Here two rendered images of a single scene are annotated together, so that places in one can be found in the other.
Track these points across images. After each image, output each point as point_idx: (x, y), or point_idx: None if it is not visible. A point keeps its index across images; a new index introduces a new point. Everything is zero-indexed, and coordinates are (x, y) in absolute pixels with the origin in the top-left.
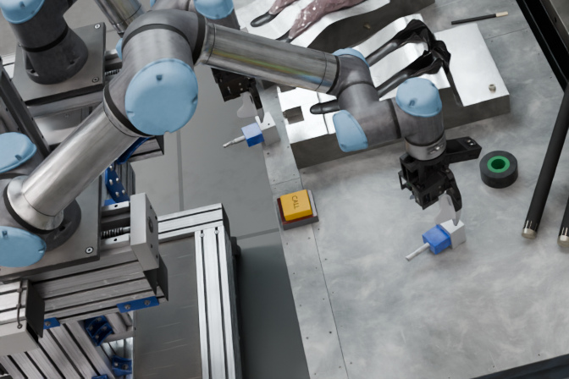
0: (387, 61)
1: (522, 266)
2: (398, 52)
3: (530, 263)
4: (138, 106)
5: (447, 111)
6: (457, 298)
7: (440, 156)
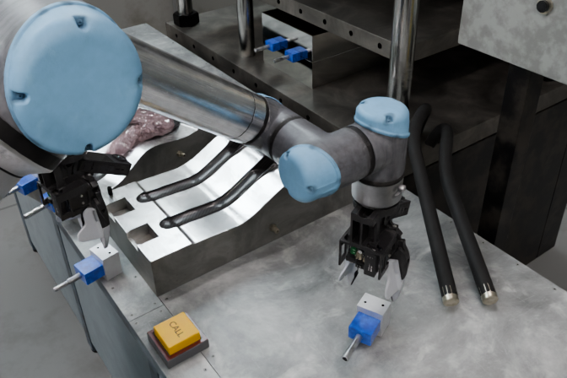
0: (228, 167)
1: (462, 334)
2: (238, 156)
3: (469, 329)
4: (38, 79)
5: (305, 203)
6: None
7: (399, 202)
